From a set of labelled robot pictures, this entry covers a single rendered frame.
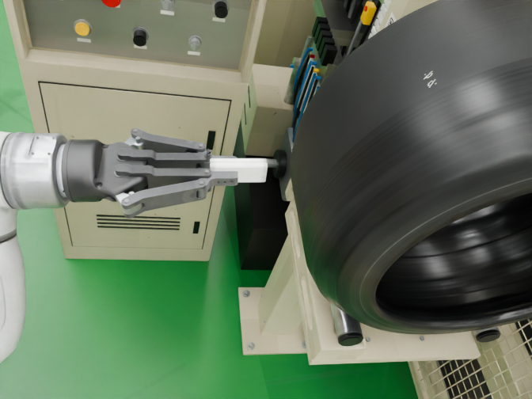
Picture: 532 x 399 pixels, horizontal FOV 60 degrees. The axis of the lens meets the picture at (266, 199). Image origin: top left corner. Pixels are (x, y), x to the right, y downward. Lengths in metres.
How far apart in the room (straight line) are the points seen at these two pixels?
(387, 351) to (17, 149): 0.75
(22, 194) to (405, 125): 0.43
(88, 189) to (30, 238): 1.45
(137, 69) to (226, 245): 0.97
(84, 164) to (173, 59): 0.73
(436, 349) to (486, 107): 0.64
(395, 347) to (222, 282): 1.01
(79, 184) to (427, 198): 0.38
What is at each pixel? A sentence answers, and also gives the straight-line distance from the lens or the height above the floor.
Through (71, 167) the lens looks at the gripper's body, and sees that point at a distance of 0.56.
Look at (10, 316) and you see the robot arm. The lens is 0.65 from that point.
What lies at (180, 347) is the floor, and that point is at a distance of 1.75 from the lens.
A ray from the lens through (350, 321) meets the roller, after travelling 0.85.
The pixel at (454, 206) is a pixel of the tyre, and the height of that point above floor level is 1.30.
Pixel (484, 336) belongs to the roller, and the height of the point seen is 0.91.
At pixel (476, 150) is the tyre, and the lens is 0.51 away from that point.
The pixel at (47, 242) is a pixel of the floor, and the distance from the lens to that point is 1.98.
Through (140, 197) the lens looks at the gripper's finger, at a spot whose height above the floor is 1.21.
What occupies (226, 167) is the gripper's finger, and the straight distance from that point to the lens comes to 0.56.
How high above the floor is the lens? 1.64
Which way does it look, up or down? 50 degrees down
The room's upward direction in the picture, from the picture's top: 19 degrees clockwise
